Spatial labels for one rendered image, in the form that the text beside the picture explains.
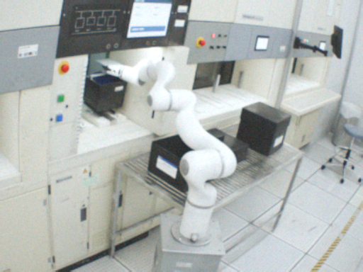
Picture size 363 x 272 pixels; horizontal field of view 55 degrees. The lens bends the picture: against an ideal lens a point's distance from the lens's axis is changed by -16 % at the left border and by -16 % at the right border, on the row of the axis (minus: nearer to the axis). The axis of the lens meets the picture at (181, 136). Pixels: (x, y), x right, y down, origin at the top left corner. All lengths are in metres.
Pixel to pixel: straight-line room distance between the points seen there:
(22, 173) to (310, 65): 3.89
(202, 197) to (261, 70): 2.12
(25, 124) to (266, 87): 2.36
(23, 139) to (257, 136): 1.58
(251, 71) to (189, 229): 2.18
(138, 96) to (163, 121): 0.23
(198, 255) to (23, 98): 1.03
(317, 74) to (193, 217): 3.54
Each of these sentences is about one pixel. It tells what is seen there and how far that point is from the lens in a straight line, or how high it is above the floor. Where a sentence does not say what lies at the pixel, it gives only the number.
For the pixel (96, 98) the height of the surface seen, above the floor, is 1.04.
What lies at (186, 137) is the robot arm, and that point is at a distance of 1.67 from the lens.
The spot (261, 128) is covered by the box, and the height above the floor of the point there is 0.93.
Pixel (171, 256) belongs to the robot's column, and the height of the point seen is 0.72.
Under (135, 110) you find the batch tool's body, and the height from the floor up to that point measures 0.95.
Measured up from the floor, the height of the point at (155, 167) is 0.81.
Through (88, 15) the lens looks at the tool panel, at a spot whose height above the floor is 1.60.
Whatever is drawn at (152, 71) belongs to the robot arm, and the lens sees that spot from 1.94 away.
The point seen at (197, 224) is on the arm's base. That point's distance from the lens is 1.70.
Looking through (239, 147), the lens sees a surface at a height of 0.86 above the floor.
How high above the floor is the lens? 1.85
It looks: 24 degrees down
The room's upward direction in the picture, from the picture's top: 11 degrees clockwise
